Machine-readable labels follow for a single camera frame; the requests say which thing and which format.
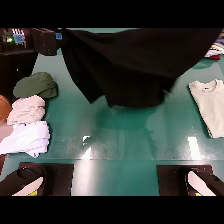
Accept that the black T-shirt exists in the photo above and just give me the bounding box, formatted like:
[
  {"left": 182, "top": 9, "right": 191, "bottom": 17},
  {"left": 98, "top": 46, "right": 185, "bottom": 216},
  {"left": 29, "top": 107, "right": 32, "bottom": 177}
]
[{"left": 61, "top": 28, "right": 223, "bottom": 109}]

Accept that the dark green garment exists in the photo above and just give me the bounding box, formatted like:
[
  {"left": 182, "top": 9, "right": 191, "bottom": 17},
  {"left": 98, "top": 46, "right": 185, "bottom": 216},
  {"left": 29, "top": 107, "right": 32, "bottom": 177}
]
[{"left": 12, "top": 71, "right": 59, "bottom": 100}]

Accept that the beige knitted garment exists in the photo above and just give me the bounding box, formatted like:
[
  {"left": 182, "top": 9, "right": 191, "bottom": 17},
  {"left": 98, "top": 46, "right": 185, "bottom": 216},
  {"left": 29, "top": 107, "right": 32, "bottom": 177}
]
[{"left": 6, "top": 95, "right": 47, "bottom": 126}]

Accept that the white garment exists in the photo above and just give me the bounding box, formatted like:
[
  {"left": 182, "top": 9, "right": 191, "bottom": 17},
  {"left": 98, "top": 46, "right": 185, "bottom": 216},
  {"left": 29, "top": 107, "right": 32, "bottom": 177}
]
[{"left": 0, "top": 120, "right": 51, "bottom": 159}]

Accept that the pale green T-shirt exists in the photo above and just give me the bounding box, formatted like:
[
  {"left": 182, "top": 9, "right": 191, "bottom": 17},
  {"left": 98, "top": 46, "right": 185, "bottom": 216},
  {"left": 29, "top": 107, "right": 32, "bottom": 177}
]
[{"left": 188, "top": 78, "right": 224, "bottom": 139}]

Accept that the brown garment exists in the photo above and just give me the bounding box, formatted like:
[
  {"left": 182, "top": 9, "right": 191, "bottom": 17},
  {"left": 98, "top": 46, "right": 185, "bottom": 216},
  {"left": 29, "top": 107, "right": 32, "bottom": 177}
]
[{"left": 0, "top": 95, "right": 13, "bottom": 123}]

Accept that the heap of clothes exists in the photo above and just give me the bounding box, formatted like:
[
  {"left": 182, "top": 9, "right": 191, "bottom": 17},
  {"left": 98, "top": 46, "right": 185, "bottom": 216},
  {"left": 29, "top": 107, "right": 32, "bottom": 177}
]
[{"left": 203, "top": 29, "right": 224, "bottom": 61}]

